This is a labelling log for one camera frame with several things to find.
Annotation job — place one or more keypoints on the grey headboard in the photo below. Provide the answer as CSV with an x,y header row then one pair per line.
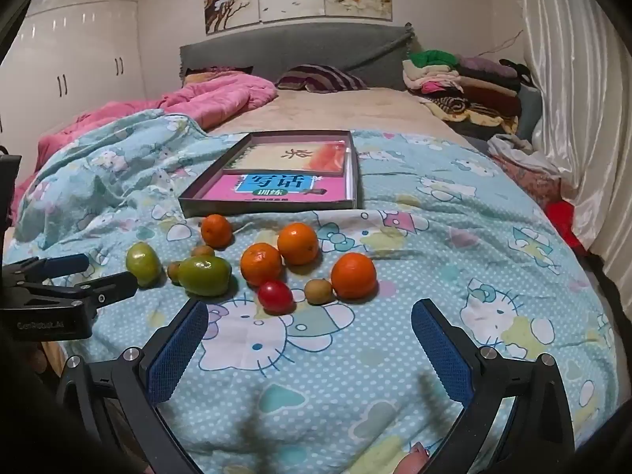
x,y
296,44

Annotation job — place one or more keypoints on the person's right hand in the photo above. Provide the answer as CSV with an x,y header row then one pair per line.
x,y
413,459

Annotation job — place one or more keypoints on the large green jujube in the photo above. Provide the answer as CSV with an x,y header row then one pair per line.
x,y
205,276

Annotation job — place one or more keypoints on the striped pillow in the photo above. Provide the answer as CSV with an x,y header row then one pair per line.
x,y
321,78

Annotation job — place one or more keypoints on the cream and orange book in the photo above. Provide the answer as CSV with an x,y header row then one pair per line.
x,y
276,155

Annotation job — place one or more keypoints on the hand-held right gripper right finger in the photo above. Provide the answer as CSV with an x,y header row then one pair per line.
x,y
442,350

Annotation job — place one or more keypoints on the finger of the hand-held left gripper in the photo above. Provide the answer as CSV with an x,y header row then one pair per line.
x,y
116,285
69,262

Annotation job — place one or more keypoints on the beige bed sheet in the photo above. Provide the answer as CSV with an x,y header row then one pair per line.
x,y
345,108

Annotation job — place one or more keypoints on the pile of folded clothes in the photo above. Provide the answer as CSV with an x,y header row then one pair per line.
x,y
469,89

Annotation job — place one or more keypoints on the floral patterned cloth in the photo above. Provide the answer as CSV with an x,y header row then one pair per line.
x,y
528,182

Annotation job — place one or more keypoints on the small orange mandarin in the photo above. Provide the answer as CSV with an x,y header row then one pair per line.
x,y
216,230

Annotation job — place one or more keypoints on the red cloth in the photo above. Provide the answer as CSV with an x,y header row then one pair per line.
x,y
565,224

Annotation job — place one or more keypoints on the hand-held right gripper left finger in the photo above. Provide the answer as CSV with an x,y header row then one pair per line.
x,y
177,350

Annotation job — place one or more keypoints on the grey blue cushion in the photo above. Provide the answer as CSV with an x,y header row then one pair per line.
x,y
528,108

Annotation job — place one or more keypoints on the small green jujube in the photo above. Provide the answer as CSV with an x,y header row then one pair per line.
x,y
143,264

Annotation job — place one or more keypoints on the white crumpled cloth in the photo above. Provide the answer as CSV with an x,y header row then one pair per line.
x,y
518,150

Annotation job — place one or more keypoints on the small brown longan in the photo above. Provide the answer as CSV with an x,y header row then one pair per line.
x,y
203,251
317,290
174,271

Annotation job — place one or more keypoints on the white wardrobe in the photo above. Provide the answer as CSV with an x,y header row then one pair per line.
x,y
74,44

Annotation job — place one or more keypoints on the cartoon cat print blanket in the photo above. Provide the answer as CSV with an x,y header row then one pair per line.
x,y
345,380

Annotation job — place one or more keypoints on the pink book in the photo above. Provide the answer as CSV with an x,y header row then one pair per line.
x,y
222,190

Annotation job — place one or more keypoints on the red cherry tomato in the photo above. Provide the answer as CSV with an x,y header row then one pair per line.
x,y
275,296

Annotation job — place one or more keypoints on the tan pillow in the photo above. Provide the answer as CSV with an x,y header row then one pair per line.
x,y
212,75

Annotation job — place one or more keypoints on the pink quilt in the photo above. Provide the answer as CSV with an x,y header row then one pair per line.
x,y
217,98

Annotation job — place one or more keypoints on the shallow cardboard box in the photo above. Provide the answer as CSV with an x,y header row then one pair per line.
x,y
266,206

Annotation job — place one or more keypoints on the white satin curtain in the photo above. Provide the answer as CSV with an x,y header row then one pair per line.
x,y
568,108

